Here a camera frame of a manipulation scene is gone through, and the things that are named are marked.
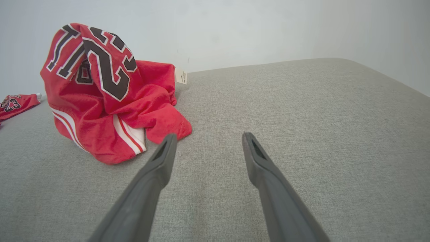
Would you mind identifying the red shirt with white sleeves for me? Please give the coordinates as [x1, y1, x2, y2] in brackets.
[40, 23, 193, 165]

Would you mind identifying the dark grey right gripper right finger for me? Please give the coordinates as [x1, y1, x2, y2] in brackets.
[242, 132, 331, 242]

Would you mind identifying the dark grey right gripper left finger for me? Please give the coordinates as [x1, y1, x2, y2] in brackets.
[88, 133, 177, 242]

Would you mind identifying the grey fabric sofa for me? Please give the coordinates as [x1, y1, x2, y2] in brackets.
[0, 58, 430, 242]

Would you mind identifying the folded red jersey number 23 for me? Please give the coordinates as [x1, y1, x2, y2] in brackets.
[0, 94, 42, 127]

